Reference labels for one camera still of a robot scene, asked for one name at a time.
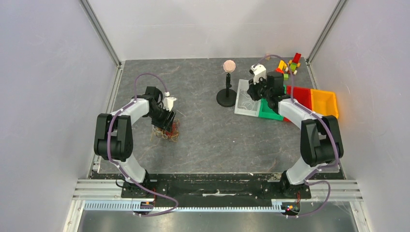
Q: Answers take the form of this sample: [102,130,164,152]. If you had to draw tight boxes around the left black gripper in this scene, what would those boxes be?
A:
[146,105,176,133]

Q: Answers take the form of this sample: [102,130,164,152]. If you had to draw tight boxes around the coloured wire bundle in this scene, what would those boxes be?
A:
[151,119,181,143]

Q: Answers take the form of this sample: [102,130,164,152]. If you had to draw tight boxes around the white wire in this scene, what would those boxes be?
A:
[238,89,259,111]

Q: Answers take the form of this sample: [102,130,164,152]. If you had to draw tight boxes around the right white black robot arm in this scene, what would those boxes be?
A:
[247,71,344,197]

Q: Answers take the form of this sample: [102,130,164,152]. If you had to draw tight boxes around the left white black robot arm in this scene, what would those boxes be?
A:
[93,87,177,197]

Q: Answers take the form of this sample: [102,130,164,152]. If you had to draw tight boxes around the green plastic bin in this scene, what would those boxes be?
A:
[258,99,284,121]

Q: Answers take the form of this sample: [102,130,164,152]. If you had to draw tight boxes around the pile of coloured toy blocks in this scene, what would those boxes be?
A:
[275,53,301,80]

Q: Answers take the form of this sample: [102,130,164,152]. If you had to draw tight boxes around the white plastic bin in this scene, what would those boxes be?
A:
[234,79,260,117]

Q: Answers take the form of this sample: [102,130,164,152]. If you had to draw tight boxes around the red plastic bin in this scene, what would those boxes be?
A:
[293,87,312,110]

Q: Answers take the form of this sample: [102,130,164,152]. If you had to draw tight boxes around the black stand with pink ball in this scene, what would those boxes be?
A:
[216,60,237,107]

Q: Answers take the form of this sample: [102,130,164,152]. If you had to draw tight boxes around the orange plastic bin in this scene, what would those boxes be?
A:
[310,89,339,118]

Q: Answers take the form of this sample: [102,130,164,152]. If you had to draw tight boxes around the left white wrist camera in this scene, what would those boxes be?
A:
[162,92,177,111]

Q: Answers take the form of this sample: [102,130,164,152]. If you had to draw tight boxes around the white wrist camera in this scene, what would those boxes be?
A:
[249,64,266,85]
[162,92,177,111]

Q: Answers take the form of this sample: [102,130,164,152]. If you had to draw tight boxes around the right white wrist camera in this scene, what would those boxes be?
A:
[249,64,266,85]

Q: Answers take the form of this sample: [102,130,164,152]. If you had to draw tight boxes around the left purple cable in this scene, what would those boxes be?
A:
[107,72,180,218]

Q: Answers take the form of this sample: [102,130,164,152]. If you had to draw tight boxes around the purple cable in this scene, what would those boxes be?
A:
[107,72,180,218]
[256,54,340,218]

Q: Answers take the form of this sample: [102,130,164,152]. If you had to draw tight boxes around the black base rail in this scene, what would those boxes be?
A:
[121,173,311,208]

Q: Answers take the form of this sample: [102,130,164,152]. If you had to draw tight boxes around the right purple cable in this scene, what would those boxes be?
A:
[256,54,340,218]

